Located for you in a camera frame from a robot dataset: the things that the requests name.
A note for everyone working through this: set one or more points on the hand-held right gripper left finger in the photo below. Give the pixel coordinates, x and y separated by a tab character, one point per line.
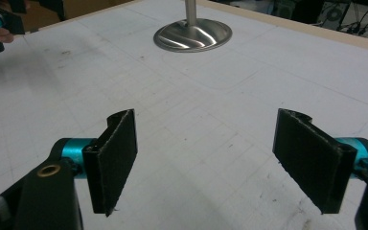
111	166

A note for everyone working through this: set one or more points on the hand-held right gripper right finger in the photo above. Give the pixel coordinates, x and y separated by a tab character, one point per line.
313	163

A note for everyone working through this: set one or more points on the steel stand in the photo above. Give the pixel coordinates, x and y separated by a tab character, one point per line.
191	35

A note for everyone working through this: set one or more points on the white grid mat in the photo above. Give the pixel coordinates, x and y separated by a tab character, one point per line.
204	127

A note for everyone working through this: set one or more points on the black computer tower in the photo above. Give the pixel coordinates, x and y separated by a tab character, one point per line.
333	16

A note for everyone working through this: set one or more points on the black metal frame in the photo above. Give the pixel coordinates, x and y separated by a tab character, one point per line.
52	8

